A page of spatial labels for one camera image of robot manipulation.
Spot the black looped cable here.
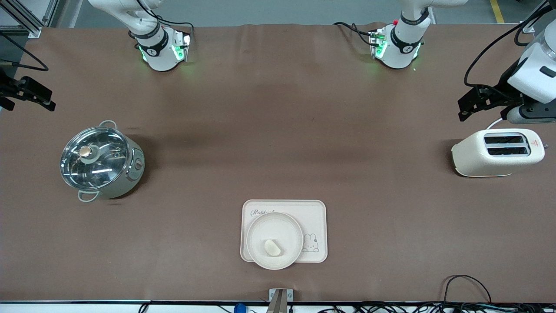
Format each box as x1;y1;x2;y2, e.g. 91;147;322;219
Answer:
442;274;493;305

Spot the aluminium frame profile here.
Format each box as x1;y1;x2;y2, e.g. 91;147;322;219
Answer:
0;0;60;39

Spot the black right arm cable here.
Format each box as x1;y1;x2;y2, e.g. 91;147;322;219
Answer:
0;32;49;71

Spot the glass pot lid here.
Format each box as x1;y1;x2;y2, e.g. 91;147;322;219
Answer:
60;127;131;190

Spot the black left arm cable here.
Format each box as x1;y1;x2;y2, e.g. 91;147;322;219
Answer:
463;0;556;87

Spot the cream rabbit print tray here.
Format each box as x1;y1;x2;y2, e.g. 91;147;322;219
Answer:
240;200;328;264

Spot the aluminium corner bracket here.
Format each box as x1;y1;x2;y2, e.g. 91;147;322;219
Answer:
523;0;549;34

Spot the brown table mat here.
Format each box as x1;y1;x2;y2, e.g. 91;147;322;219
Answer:
0;23;556;303

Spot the cream round plate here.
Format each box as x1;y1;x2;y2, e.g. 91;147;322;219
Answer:
246;212;304;270

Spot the pale green electric pot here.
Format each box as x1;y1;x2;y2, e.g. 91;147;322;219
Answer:
60;120;146;203

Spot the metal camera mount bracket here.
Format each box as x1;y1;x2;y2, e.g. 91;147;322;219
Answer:
266;288;294;313

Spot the metal base connector plate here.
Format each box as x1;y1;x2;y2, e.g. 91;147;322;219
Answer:
173;30;192;62
368;28;388;60

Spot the cream two-slot toaster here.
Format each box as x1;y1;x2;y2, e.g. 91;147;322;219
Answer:
451;128;549;177

